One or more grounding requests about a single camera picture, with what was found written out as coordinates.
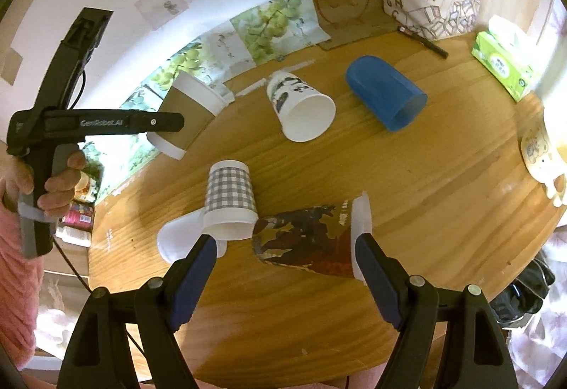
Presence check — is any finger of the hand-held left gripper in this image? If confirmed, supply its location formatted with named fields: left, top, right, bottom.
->
left=133, top=111, right=185, bottom=135

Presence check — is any green tissue box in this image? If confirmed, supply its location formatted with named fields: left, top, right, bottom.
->
left=471, top=15, right=537, bottom=102

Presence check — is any black pen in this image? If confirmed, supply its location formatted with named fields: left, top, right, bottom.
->
left=399, top=26, right=449, bottom=59

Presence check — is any white black-print paper cup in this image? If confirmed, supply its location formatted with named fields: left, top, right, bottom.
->
left=266, top=71, right=336, bottom=143

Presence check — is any grape print poster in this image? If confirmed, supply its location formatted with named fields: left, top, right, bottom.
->
left=230, top=0, right=331, bottom=66
left=133, top=41, right=210, bottom=115
left=79, top=134, right=158, bottom=204

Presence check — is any white text print poster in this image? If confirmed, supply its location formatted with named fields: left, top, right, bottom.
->
left=206, top=23, right=254, bottom=89

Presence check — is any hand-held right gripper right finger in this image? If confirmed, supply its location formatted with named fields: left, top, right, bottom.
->
left=353, top=233, right=520, bottom=389

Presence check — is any dark patterned paper cup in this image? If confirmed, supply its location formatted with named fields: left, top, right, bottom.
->
left=252, top=191, right=373, bottom=285

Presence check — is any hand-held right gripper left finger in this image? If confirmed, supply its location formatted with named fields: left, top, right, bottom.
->
left=57, top=234, right=218, bottom=389

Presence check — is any orange snack packet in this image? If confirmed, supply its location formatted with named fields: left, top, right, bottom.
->
left=73, top=174, right=99, bottom=204

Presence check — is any pink paper note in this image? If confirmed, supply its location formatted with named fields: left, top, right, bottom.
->
left=134, top=0, right=187, bottom=30

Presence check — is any floral cloth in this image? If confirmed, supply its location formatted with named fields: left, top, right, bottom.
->
left=505, top=234, right=567, bottom=381

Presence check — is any pink snack packet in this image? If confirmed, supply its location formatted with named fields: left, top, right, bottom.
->
left=60, top=203, right=96, bottom=231

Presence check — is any person's left forearm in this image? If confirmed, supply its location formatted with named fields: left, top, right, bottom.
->
left=0, top=196, right=46, bottom=369

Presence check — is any blue plastic cup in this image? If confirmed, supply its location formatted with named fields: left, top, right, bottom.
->
left=346, top=55, right=428, bottom=133

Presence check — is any cream cartoon mug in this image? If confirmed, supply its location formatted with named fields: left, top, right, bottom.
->
left=519, top=105, right=567, bottom=208

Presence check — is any person's left hand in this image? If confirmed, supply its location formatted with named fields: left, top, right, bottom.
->
left=0, top=150, right=87, bottom=222

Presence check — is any black bag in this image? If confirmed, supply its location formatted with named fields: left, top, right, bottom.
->
left=489, top=249, right=556, bottom=330

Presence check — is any brown sleeved paper cup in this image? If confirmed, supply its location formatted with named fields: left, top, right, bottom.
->
left=146, top=70, right=226, bottom=161

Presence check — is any grey checkered paper cup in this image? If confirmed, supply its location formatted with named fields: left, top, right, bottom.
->
left=201, top=160, right=260, bottom=240

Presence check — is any brown cardboard sheet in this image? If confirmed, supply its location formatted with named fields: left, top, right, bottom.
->
left=310, top=0, right=399, bottom=50

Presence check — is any plain white paper cup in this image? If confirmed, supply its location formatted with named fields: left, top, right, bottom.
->
left=157, top=209, right=229, bottom=264

